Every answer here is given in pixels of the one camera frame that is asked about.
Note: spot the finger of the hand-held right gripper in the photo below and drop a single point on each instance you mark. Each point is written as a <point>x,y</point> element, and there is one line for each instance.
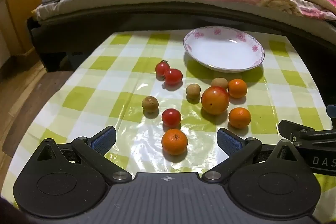
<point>332,111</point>
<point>296,132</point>

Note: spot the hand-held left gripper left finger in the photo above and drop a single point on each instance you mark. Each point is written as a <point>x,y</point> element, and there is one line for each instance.
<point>103,140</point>

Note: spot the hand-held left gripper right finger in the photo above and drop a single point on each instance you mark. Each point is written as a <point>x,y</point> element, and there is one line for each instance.
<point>229,140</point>

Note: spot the orange tangerine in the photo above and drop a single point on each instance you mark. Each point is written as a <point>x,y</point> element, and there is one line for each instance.
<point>238,88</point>
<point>239,118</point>
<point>174,141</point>

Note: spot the large red-orange tomato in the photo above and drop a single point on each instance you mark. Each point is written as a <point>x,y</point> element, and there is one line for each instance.
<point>215,100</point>

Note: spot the brown longan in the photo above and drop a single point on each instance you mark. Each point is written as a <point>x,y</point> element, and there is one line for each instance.
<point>150,103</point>
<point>219,81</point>
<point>193,91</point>

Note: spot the red cherry tomato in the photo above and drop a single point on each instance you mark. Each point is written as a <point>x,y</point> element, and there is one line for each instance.
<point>171,117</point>
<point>173,77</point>

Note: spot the white plate with pink flowers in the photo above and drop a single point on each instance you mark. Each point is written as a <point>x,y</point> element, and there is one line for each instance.
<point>223,50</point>

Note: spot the cherry tomato with green stem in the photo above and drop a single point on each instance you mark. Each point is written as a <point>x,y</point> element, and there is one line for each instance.
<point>161,67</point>

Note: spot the green checked plastic tablecloth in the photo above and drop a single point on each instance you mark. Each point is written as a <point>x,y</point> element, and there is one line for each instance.
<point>123,98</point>

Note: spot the wooden nightstand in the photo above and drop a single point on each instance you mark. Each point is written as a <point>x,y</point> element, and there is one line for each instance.
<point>18,14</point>

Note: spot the dark bed frame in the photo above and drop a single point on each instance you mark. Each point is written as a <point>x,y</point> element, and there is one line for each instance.
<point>131,20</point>

